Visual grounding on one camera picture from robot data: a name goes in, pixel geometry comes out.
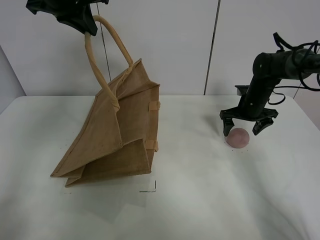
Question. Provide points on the pink peach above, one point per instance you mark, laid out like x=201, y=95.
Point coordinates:
x=238, y=138

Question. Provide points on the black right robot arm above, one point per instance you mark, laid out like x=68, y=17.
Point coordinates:
x=268, y=71

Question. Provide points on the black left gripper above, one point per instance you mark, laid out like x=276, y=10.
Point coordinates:
x=74, y=13

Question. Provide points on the brown linen tote bag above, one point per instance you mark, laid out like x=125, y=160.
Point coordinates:
x=119, y=136

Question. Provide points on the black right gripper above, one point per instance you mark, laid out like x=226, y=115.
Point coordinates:
x=251, y=107

